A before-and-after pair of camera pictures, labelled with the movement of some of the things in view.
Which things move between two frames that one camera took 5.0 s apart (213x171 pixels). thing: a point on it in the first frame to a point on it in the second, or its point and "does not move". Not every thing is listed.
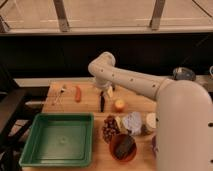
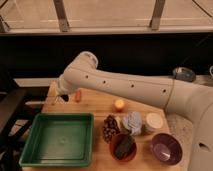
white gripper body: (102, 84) to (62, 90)
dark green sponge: (124, 148) does not move
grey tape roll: (183, 73) does not move
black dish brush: (102, 102) to (65, 97)
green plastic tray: (59, 139) does not move
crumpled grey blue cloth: (132, 122) does not move
